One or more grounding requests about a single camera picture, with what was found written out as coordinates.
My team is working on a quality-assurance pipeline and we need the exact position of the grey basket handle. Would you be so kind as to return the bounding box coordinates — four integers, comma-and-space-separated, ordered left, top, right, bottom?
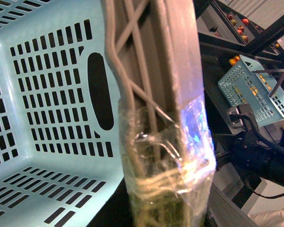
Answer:
101, 0, 216, 227

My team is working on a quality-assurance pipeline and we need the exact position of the light blue plastic basket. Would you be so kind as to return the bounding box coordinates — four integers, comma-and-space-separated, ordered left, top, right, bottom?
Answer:
0, 0, 123, 227

